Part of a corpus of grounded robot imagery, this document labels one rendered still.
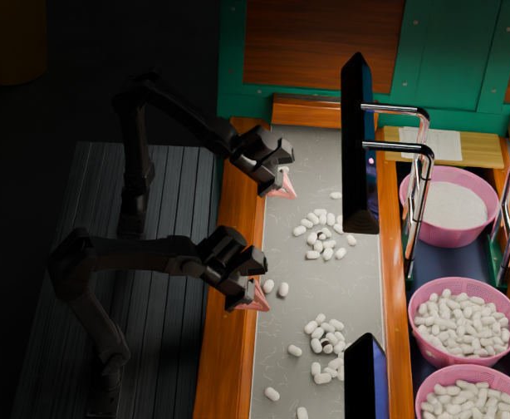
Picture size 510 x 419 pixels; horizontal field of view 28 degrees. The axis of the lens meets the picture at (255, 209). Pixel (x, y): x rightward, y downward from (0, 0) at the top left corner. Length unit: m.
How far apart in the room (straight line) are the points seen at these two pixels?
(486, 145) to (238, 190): 0.74
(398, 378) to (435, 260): 0.51
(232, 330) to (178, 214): 0.54
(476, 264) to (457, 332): 0.33
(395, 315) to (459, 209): 0.49
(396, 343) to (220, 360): 0.41
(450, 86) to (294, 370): 1.03
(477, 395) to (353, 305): 0.37
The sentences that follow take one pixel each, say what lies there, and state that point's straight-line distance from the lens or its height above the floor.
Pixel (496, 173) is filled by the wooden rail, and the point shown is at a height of 0.77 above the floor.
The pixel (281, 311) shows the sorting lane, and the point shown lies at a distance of 2.49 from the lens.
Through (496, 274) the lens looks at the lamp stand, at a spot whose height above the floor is 0.71.
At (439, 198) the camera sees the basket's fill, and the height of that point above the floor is 0.74.
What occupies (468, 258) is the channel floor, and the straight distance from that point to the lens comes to 2.81.
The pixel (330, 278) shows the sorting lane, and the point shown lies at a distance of 2.58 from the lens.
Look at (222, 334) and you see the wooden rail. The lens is 2.40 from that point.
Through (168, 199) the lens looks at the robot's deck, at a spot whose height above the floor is 0.67.
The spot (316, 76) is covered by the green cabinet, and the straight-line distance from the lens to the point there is 2.97.
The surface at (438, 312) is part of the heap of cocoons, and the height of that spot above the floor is 0.73.
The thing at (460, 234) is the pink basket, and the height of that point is 0.74.
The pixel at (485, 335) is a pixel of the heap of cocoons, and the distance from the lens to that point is 2.53.
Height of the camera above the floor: 2.54
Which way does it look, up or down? 41 degrees down
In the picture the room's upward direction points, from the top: 4 degrees clockwise
